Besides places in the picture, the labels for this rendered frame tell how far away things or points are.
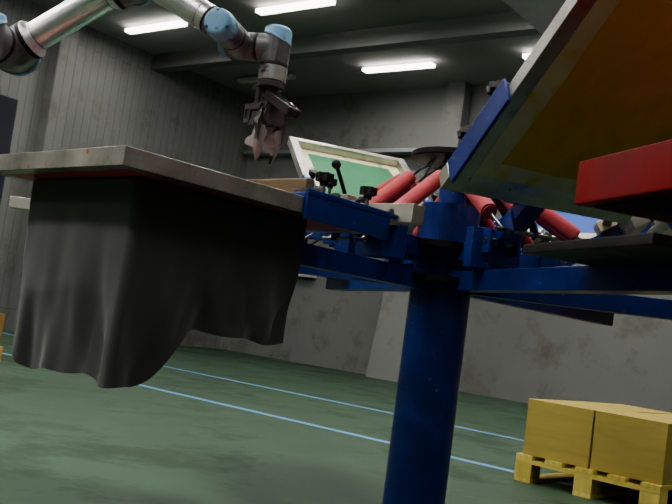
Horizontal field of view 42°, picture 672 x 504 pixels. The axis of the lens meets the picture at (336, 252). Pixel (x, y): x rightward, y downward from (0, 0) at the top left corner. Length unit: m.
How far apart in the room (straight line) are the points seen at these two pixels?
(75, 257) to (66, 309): 0.11
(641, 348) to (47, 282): 10.36
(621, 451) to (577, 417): 0.29
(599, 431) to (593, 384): 7.26
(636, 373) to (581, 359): 0.75
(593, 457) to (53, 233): 3.45
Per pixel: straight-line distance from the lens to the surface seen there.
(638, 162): 1.66
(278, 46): 2.34
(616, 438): 4.78
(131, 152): 1.69
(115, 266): 1.80
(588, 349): 12.11
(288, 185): 2.19
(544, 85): 2.01
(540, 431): 4.97
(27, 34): 2.66
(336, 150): 4.14
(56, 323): 1.97
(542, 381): 12.33
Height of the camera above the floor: 0.71
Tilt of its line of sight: 5 degrees up
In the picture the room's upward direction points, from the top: 8 degrees clockwise
